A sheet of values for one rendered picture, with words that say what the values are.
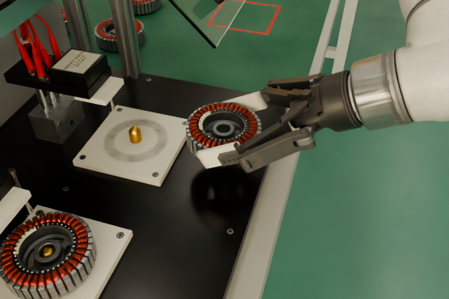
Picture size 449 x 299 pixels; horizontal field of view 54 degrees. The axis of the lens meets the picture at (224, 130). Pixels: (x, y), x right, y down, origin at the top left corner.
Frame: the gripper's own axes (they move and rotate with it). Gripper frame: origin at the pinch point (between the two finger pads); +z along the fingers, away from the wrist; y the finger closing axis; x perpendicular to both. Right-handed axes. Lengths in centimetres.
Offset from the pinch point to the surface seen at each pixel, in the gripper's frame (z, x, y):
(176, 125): 11.9, -0.1, 5.3
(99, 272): 10.8, -0.7, -23.7
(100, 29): 36, 15, 31
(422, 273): -3, -99, 44
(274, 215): -3.6, -13.0, -5.8
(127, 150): 16.5, 2.6, -2.7
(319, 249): 25, -83, 43
